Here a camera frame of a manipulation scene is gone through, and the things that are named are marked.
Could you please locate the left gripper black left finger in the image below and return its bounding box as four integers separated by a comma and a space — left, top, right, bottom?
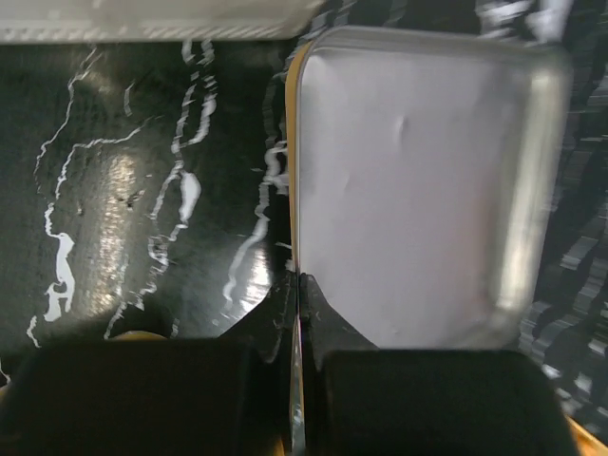
1, 273, 297, 455

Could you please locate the silver tin lid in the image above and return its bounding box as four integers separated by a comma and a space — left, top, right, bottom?
285, 26, 571, 351

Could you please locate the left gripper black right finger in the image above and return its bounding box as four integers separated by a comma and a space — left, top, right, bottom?
298, 275, 578, 455

